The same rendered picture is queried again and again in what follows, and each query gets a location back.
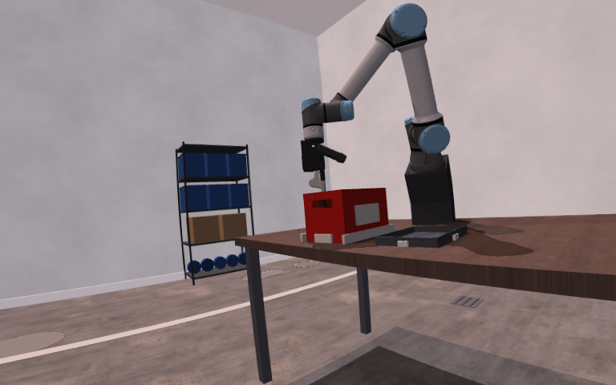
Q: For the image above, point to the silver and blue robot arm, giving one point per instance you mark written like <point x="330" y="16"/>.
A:
<point x="425" y="129"/>

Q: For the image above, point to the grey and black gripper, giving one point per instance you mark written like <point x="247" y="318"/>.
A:
<point x="314" y="162"/>

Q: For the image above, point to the red crate with dividers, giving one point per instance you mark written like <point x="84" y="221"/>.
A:
<point x="351" y="210"/>

